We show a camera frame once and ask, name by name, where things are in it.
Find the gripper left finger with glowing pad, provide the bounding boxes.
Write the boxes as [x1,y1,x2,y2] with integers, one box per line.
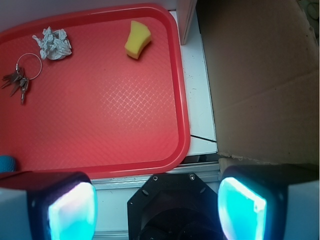
[0,171,98,240]

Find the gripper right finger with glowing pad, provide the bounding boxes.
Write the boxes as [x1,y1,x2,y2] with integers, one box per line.
[217,163,320,240]

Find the yellow-green sponge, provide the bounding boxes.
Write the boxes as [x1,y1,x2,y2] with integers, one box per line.
[124,20,152,60]

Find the blue ball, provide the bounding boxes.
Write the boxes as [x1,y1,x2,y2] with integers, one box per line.
[0,155,17,173]

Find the red plastic tray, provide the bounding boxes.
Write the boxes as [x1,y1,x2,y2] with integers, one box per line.
[0,3,191,179]

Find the brown cardboard box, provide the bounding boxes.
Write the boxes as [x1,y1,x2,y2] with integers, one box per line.
[196,0,320,164]

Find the crumpled white paper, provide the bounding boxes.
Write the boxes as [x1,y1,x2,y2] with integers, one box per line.
[32,26,72,61]

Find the black octagonal mount plate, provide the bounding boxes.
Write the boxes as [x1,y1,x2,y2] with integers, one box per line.
[127,173,224,240]

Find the keys on wire ring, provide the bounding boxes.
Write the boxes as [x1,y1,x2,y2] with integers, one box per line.
[0,52,43,105]

